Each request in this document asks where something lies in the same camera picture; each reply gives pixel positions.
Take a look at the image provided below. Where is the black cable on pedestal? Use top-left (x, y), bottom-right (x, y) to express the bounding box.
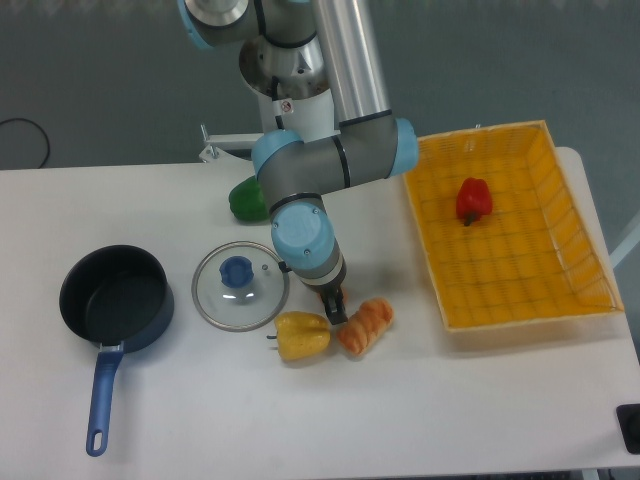
top-left (271, 74), bottom-right (291, 136)

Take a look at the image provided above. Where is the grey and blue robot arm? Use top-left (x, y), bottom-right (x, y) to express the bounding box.
top-left (178, 1), bottom-right (418, 325)

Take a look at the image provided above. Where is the black pan with blue handle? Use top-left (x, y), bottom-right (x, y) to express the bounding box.
top-left (59, 245), bottom-right (174, 457)

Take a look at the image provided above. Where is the red bell pepper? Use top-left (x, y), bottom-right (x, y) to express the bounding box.
top-left (456, 177), bottom-right (493, 226)

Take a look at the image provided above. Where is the glass lid with blue knob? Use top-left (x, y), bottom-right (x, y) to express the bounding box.
top-left (191, 241), bottom-right (290, 332)

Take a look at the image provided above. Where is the black cable on floor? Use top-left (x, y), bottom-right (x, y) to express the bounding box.
top-left (0, 117), bottom-right (51, 170)

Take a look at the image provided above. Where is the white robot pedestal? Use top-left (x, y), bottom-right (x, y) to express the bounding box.
top-left (239, 36), bottom-right (335, 142)

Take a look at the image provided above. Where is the orange bread roll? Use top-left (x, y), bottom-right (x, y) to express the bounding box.
top-left (336, 297), bottom-right (394, 357)

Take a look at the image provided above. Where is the yellow bell pepper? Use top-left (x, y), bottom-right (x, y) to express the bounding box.
top-left (270, 311), bottom-right (331, 362)

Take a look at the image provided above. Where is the yellow mesh basket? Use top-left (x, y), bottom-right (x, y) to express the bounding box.
top-left (404, 121), bottom-right (623, 331)

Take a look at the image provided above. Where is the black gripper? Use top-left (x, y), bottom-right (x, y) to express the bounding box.
top-left (278, 259), bottom-right (348, 325)

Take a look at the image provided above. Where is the brown egg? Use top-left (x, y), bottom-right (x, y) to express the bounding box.
top-left (317, 286), bottom-right (348, 303)

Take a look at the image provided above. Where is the black device at table edge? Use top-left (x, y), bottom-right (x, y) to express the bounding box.
top-left (616, 403), bottom-right (640, 455)

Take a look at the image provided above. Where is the green bell pepper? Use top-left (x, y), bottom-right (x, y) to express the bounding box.
top-left (228, 176), bottom-right (269, 223)

